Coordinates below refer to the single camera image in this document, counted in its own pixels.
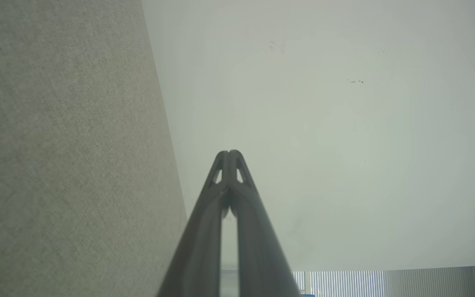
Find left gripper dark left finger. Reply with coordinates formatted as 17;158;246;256
157;150;230;297

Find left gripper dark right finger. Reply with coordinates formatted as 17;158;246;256
229;150;303;297

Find white vertical blinds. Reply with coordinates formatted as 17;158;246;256
292;265;475;297

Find grey fabric sofa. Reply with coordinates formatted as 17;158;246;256
0;0;188;297

